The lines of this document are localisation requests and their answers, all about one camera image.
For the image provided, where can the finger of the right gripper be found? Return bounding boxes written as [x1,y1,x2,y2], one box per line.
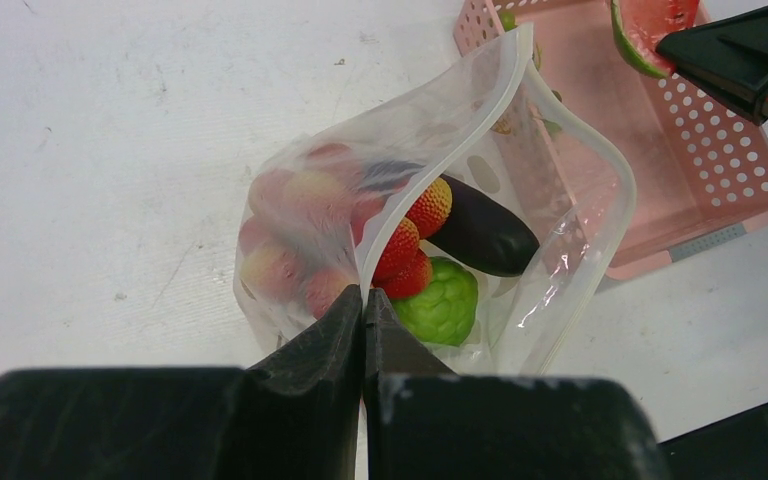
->
[656,6,768,125]

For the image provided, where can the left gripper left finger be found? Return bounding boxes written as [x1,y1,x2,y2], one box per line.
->
[0,285,364,479]

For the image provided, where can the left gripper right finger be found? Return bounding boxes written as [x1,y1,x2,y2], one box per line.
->
[364,289,670,479]

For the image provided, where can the green round fruit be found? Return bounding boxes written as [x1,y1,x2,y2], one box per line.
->
[391,257,479,347]

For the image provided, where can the pink plastic basket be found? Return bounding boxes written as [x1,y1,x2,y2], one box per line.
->
[454,1,768,280]

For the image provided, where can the watermelon slice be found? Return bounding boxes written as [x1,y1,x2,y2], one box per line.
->
[608,0,700,79]

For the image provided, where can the red strawberries pile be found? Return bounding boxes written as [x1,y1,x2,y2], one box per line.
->
[238,143,432,319]

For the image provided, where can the purple eggplant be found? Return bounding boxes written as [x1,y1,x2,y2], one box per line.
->
[357,160,542,278]

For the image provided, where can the clear zip top bag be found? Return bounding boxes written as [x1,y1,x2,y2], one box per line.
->
[233,22,637,375]

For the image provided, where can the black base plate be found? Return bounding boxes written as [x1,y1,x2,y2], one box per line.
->
[660,403,768,480]

